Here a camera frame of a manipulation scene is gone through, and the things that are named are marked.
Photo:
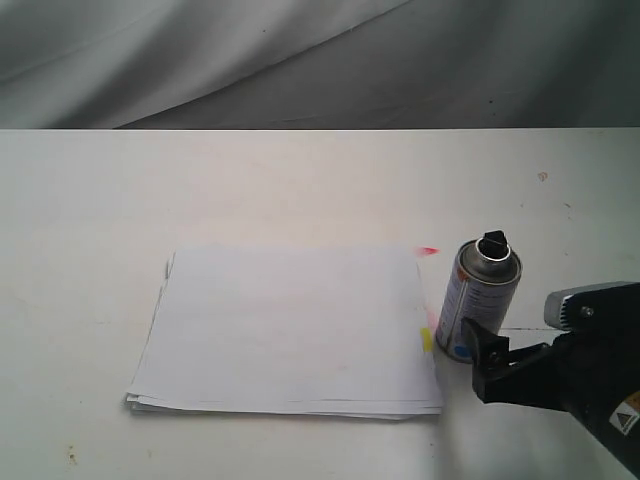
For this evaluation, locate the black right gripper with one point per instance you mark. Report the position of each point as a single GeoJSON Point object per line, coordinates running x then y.
{"type": "Point", "coordinates": [591, 372]}

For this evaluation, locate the silver spray paint can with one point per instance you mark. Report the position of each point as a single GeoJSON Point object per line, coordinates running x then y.
{"type": "Point", "coordinates": [485, 274]}

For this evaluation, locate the white paper stack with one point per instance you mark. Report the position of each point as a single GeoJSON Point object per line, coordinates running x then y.
{"type": "Point", "coordinates": [290, 331]}

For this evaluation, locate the grey backdrop cloth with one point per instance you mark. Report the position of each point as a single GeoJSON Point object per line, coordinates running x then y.
{"type": "Point", "coordinates": [319, 64]}

